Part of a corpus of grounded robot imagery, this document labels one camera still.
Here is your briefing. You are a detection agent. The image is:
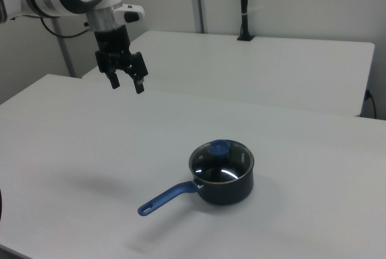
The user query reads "black camera stand pole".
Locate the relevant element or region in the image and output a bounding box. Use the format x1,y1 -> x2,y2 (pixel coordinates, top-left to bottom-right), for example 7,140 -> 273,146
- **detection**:
236,0 -> 256,42

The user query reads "white side table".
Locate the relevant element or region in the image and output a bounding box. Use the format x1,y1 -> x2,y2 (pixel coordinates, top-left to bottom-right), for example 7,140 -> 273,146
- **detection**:
81,30 -> 376,118

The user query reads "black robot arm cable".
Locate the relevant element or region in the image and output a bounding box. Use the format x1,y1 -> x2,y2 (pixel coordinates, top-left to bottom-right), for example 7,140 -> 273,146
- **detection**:
40,16 -> 93,39

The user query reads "grey metal frame leg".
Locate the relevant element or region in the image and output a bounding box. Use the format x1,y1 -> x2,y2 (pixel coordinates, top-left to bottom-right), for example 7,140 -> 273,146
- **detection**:
53,16 -> 77,78

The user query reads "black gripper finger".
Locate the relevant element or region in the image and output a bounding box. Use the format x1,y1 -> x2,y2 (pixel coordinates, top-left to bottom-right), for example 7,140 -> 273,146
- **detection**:
95,50 -> 121,90
121,51 -> 150,95

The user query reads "dark saucepan with blue handle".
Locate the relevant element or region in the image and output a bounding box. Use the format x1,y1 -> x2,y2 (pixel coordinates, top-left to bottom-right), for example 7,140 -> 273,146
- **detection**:
138,139 -> 255,217

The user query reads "black cable with blue plug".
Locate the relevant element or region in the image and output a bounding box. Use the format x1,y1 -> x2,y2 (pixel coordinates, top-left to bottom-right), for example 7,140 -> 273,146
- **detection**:
364,89 -> 378,119

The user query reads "glass lid with blue knob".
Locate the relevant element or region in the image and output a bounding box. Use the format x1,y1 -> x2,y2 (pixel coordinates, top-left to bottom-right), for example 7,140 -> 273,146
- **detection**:
189,139 -> 253,184

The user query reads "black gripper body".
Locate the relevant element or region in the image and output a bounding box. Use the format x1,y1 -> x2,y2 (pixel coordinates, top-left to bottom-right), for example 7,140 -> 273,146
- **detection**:
93,25 -> 134,71

